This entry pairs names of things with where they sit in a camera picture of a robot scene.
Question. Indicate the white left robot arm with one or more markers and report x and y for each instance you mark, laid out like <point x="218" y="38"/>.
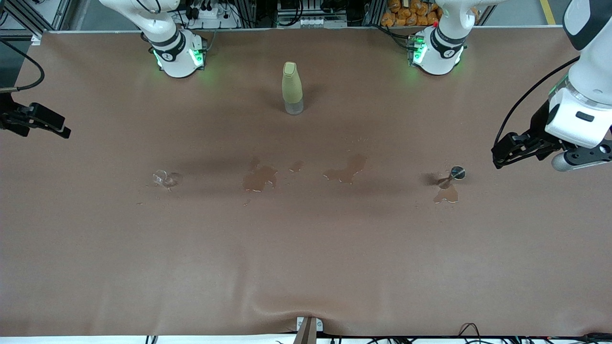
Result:
<point x="444" y="52"/>

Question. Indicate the aluminium frame profile structure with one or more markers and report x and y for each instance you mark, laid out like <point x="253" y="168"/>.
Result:
<point x="48" y="16"/>

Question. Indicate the small brown liquid puddle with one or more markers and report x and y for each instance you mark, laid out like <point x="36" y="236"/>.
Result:
<point x="296" y="166"/>

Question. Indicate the large brown liquid puddle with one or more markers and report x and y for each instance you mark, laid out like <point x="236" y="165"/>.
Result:
<point x="260" y="180"/>

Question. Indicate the yellow-green bottle with clear base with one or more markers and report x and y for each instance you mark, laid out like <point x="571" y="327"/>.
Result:
<point x="292" y="86"/>

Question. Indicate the steel double cone jigger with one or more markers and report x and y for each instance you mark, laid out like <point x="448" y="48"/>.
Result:
<point x="457" y="172"/>

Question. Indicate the metal table clamp bracket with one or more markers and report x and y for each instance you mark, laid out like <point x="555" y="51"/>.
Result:
<point x="310" y="329"/>

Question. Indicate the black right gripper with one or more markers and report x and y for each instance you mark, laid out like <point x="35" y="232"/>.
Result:
<point x="6" y="118"/>

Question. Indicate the clear glass measuring cup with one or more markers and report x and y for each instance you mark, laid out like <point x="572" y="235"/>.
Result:
<point x="161" y="178"/>

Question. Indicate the white power strip with plugs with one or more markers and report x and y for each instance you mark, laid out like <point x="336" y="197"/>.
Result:
<point x="210" y="13"/>

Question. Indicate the brown table mat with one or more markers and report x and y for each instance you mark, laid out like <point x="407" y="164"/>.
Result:
<point x="306" y="263"/>

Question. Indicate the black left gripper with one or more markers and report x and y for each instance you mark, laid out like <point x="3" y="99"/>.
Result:
<point x="539" y="128"/>

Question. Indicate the orange snack packets pile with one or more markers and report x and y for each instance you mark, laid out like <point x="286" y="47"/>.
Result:
<point x="406" y="14"/>

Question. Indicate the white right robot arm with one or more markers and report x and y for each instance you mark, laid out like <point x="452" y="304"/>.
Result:
<point x="172" y="52"/>

